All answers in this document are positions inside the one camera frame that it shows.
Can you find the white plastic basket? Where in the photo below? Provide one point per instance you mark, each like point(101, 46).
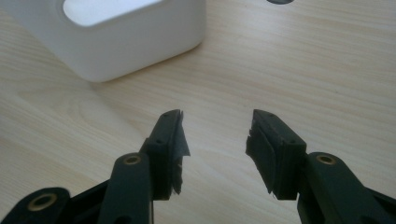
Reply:
point(124, 46)

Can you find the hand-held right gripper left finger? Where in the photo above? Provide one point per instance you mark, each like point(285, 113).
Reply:
point(165, 146)

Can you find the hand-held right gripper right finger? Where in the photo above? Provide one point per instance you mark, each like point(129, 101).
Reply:
point(280, 155)

